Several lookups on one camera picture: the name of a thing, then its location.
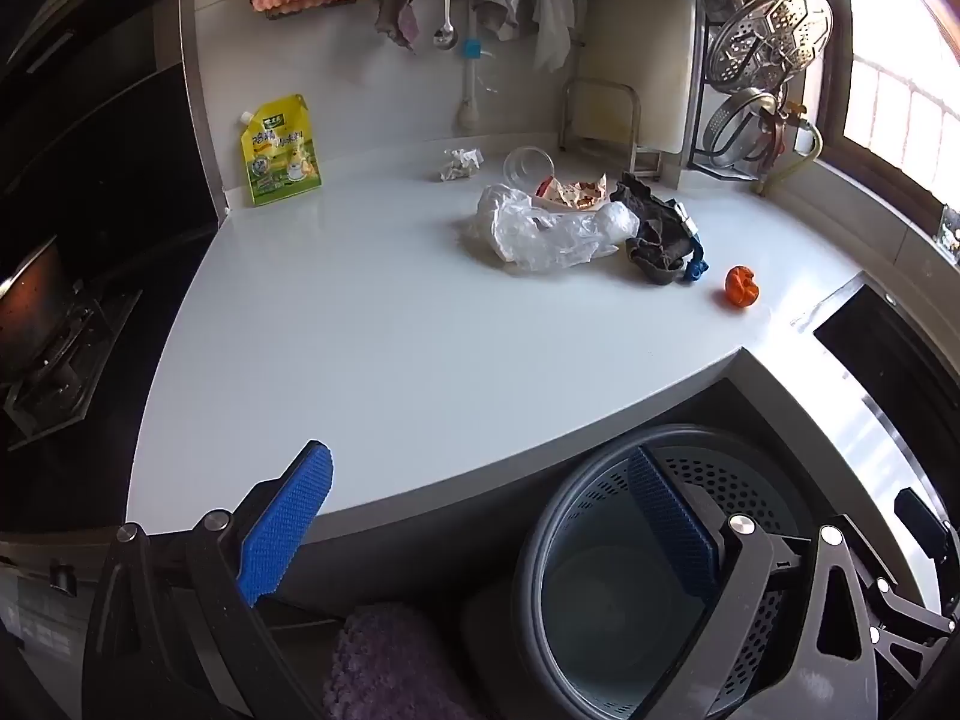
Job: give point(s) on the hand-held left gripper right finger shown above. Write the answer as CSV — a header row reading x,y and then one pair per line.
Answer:
x,y
671,517

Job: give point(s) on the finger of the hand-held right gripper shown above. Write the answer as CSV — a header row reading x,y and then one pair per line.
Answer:
x,y
924,526
911,611

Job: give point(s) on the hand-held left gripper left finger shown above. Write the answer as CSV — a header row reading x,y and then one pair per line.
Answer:
x,y
289,517

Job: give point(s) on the grey perforated trash bin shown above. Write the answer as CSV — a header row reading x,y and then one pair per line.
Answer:
x,y
600,577

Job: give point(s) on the dark grey cloth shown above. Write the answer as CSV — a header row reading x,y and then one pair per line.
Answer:
x,y
656,240

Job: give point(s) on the black sink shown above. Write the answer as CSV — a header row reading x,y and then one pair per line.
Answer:
x,y
892,360

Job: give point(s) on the purple fuzzy mat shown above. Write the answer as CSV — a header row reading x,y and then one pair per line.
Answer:
x,y
390,660

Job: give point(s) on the orange crumpled item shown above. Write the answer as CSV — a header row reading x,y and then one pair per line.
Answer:
x,y
741,286

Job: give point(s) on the blue plastic item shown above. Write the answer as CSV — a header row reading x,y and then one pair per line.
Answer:
x,y
696,268

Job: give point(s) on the black gas stove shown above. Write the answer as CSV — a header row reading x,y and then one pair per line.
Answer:
x,y
71,367

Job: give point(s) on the small item on windowsill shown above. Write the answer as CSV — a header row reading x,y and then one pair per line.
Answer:
x,y
949,232

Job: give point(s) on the clear plastic bag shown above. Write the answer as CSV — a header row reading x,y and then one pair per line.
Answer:
x,y
540,229

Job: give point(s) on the red white snack wrapper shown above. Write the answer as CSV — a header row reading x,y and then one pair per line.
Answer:
x,y
574,191

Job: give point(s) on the dark wok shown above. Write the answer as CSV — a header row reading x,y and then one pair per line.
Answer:
x,y
30,292

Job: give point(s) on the yellow green spout pouch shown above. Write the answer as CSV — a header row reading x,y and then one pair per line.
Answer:
x,y
281,154

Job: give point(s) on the clear plastic cup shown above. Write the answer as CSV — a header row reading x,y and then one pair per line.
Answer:
x,y
529,165

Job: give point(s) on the crumpled white paper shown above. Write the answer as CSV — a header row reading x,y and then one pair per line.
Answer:
x,y
459,163

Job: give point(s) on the metal strainer pot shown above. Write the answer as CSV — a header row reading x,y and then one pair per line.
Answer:
x,y
739,127

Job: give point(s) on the metal board stand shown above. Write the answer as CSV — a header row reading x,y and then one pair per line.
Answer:
x,y
600,120

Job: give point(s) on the black range hood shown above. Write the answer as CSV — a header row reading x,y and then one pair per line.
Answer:
x,y
97,90

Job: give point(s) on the window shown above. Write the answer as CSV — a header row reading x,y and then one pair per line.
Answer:
x,y
900,52

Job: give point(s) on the white brush with blue head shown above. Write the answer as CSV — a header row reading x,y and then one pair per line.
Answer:
x,y
470,75

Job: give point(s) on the white cutting board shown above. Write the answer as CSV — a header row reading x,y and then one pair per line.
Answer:
x,y
652,37

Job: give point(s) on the perforated metal steamer insert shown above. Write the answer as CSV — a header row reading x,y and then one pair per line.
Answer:
x,y
772,34

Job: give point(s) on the white hanging cloth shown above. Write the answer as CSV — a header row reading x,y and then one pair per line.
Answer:
x,y
553,26

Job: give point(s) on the grey purple hanging cloth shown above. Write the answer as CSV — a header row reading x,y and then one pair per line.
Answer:
x,y
397,7

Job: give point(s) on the metal spoon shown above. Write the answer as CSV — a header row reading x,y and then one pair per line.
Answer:
x,y
446,7

